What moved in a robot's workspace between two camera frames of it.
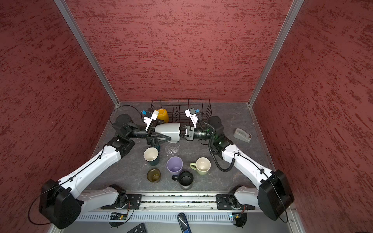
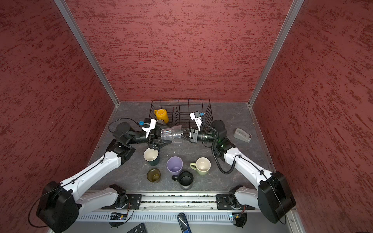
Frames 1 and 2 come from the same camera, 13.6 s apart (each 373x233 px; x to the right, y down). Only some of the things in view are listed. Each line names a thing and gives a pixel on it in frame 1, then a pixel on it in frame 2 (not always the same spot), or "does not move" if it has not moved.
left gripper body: x=148 y=138 does not move
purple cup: x=174 y=165 does not move
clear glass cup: x=172 y=149 -> x=175 y=134
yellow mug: x=162 y=115 does not move
